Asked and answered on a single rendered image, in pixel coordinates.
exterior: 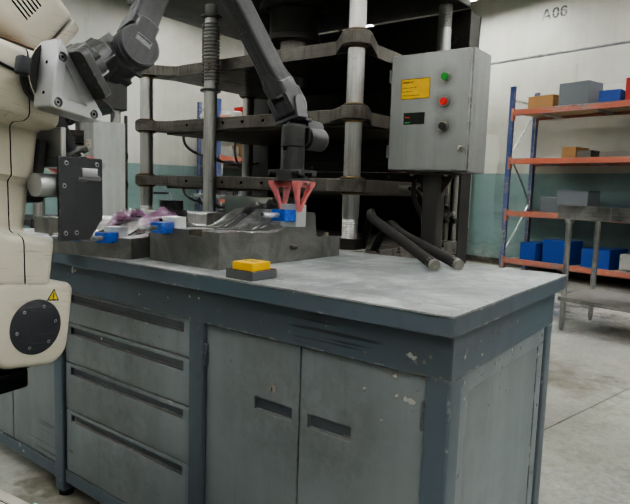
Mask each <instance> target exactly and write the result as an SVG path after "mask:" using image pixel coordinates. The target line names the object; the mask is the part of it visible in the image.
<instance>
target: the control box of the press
mask: <svg viewBox="0 0 630 504"><path fill-rule="evenodd" d="M491 57H492V56H491V55H489V54H487V53H486V52H484V51H482V50H480V49H478V48H477V47H467V48H459V49H451V50H443V51H435V52H427V53H419V54H411V55H403V56H396V57H393V67H392V70H390V80H389V83H392V89H391V111H390V133H389V145H387V147H386V158H388V170H389V171H390V172H402V173H406V174H410V176H411V178H412V186H411V197H412V202H413V205H414V207H415V209H416V211H417V213H418V215H419V217H420V219H421V235H420V238H421V239H422V240H424V241H426V242H428V243H430V244H432V245H434V246H436V247H438V248H440V249H442V231H443V213H444V195H445V189H446V188H447V186H448V185H449V183H450V182H451V180H452V179H453V178H454V176H455V177H459V176H463V174H484V168H485V152H486V136H487V120H488V104H489V88H490V72H491ZM417 179H418V181H419V183H420V185H421V186H422V188H423V197H422V210H421V208H420V206H419V204H418V201H417V197H416V186H417Z"/></svg>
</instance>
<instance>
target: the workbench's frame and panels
mask: <svg viewBox="0 0 630 504"><path fill-rule="evenodd" d="M50 279H51V280H57V281H63V282H67V283H68V284H69V285H70V286H71V288H72V295H71V305H70V314H69V323H68V333H67V341H66V346H65V349H64V351H63V352H62V354H61V355H60V356H59V357H58V358H57V359H56V360H55V361H53V362H52V363H49V364H46V365H39V366H31V367H29V368H27V370H28V385H27V386H26V387H24V388H21V389H18V390H14V391H11V392H8V393H4V394H1V395H0V442H1V443H3V444H5V445H6V446H8V447H10V448H11V449H13V450H15V451H16V452H18V453H20V454H21V455H23V456H25V457H26V458H28V459H30V460H31V461H33V462H34V463H36V464H38V465H39V466H41V467H43V468H44V469H46V470H48V471H49V472H51V473H53V474H54V475H56V487H57V488H58V489H59V494H60V495H63V496H64V495H70V494H72V493H73V492H74V490H75V489H74V487H76V488H77V489H79V490H81V491H82V492H84V493H86V494H87V495H89V496H91V497H92V498H94V499H96V500H97V501H99V502H101V503H102V504H538V501H539V488H540V475H541V462H542V449H543V436H544V423H545V411H546V398H547V385H548V372H549V359H550V346H551V333H552V323H553V312H554V299H555V293H557V292H559V291H562V290H564V289H565V283H566V276H565V277H563V278H560V279H558V280H555V281H552V282H550V283H547V284H545V285H542V286H539V287H537V288H534V289H531V290H529V291H526V292H524V293H521V294H518V295H516V296H513V297H511V298H508V299H505V300H503V301H500V302H498V303H495V304H492V305H490V306H487V307H484V308H482V309H479V310H477V311H474V312H471V313H469V314H466V315H464V316H461V317H458V318H456V319H451V318H445V317H440V316H434V315H428V314H422V313H416V312H410V311H404V310H398V309H392V308H387V307H381V306H375V305H369V304H363V303H357V302H351V301H345V300H339V299H334V298H328V297H322V296H316V295H310V294H304V293H298V292H292V291H287V290H281V289H275V288H269V287H263V286H257V285H251V284H245V283H239V282H234V281H228V280H222V279H216V278H210V277H204V276H198V275H192V274H187V273H181V272H175V271H169V270H163V269H157V268H151V267H145V266H139V265H134V264H128V263H122V262H116V261H110V260H104V259H98V258H92V257H86V256H81V255H72V254H60V253H53V252H52V261H51V271H50Z"/></svg>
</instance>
